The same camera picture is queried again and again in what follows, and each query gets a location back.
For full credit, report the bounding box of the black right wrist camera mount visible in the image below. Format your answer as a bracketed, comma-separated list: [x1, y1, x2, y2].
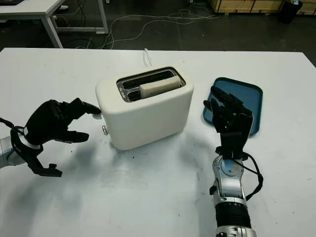
[215, 131, 247, 161]

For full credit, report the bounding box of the cream white toaster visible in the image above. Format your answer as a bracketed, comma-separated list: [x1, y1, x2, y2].
[95, 66, 195, 151]

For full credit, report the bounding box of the black floor cable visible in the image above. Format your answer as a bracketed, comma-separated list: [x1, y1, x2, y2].
[61, 0, 108, 49]

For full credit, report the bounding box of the white floor cable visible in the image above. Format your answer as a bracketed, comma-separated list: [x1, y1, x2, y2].
[105, 8, 219, 49]

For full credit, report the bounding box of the white bread slice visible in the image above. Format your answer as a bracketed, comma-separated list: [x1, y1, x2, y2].
[140, 75, 183, 100]

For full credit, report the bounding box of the white toaster power cord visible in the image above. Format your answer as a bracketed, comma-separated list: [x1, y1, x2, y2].
[142, 48, 153, 67]

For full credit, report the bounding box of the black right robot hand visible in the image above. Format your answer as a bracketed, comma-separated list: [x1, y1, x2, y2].
[202, 86, 254, 149]

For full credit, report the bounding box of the white office desk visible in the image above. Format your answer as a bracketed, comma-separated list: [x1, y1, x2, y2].
[0, 0, 109, 49]

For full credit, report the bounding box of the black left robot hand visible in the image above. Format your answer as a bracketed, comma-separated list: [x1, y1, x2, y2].
[24, 98, 102, 146]

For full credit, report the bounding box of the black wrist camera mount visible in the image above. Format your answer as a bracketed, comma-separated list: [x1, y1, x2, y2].
[215, 131, 247, 161]
[11, 128, 63, 178]

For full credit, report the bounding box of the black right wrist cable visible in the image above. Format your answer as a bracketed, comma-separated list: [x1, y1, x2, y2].
[241, 152, 264, 202]

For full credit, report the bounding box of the blue plastic tray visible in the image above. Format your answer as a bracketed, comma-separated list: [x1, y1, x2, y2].
[202, 77, 264, 136]

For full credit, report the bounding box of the black waste bin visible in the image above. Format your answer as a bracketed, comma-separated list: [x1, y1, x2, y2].
[277, 0, 303, 25]

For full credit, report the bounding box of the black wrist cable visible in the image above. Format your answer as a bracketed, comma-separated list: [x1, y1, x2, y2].
[0, 117, 18, 131]
[241, 152, 264, 202]

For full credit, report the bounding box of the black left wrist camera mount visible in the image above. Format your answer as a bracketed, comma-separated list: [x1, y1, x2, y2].
[11, 128, 63, 178]

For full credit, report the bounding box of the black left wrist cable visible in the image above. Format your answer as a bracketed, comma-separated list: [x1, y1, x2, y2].
[0, 117, 18, 131]

